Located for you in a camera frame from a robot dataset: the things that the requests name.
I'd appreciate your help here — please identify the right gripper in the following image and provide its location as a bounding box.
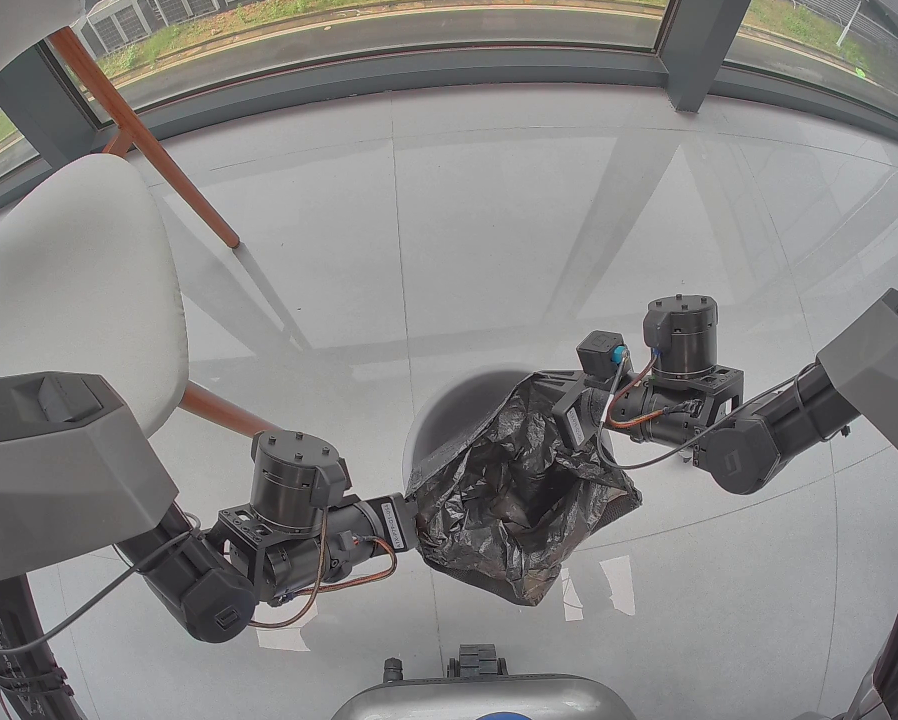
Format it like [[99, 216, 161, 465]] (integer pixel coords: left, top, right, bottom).
[[555, 372, 651, 453]]

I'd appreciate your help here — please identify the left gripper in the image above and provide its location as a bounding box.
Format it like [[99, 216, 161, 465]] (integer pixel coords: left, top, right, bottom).
[[324, 492, 422, 583]]

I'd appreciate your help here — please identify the black plastic bag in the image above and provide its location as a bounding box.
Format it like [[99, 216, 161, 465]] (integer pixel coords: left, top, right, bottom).
[[404, 372, 644, 607]]

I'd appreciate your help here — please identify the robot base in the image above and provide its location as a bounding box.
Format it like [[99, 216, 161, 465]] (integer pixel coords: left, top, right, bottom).
[[330, 642, 639, 720]]

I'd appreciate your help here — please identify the white trash bin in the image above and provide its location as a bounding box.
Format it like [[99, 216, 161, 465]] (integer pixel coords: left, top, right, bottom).
[[402, 368, 617, 495]]

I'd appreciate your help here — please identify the white chair with wooden legs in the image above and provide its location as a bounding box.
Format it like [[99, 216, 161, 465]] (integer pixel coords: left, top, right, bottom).
[[0, 0, 272, 442]]

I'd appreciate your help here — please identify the window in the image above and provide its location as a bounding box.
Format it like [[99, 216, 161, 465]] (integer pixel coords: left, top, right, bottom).
[[0, 0, 898, 202]]

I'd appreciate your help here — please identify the black cable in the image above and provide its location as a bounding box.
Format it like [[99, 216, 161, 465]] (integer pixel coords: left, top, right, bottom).
[[0, 529, 204, 658], [600, 372, 707, 472]]

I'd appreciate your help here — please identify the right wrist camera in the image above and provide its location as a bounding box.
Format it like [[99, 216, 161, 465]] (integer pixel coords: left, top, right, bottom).
[[566, 330, 633, 405]]

